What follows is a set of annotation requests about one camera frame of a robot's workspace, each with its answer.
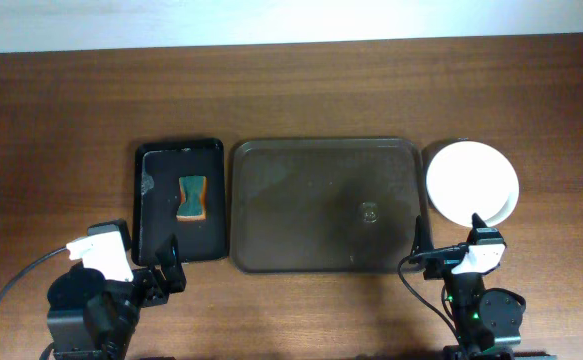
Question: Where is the small black tray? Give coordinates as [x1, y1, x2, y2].
[131, 138, 229, 266]

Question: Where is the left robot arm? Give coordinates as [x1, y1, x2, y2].
[40, 236, 186, 360]

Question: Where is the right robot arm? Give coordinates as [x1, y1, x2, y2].
[403, 214, 526, 359]

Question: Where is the green orange sponge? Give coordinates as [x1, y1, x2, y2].
[176, 175, 207, 222]

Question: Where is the large brown tray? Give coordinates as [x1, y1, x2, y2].
[230, 137, 430, 274]

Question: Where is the white plate red stain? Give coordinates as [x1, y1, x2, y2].
[486, 192, 519, 227]

